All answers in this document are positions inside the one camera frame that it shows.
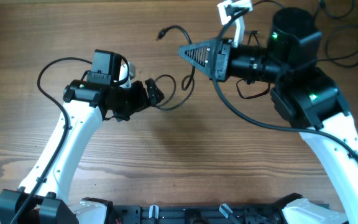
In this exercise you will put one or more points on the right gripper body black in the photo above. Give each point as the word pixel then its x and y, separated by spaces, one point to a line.
pixel 224 61

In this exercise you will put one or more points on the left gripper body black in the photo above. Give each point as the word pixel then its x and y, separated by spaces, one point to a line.
pixel 129 99

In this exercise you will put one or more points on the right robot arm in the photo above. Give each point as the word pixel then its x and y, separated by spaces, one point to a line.
pixel 302 94

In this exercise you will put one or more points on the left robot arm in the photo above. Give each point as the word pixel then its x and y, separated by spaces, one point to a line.
pixel 42 196

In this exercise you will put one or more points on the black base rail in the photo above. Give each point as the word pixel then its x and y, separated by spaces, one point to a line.
pixel 249 213

